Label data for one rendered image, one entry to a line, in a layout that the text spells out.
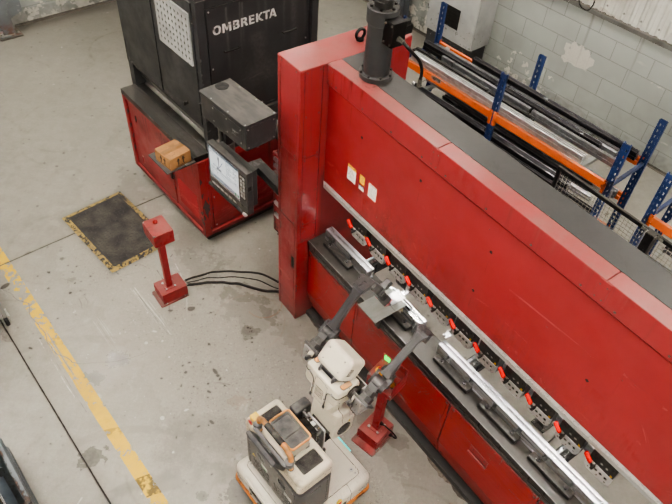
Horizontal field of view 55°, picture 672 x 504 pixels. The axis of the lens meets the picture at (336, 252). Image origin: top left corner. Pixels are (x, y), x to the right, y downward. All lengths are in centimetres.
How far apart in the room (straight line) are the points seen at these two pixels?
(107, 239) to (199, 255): 85
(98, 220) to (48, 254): 55
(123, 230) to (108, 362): 143
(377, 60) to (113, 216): 346
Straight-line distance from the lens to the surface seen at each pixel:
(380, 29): 365
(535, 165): 543
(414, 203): 371
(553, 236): 304
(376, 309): 423
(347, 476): 441
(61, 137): 753
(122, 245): 611
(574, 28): 794
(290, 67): 395
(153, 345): 535
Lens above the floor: 428
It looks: 46 degrees down
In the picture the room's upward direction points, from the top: 5 degrees clockwise
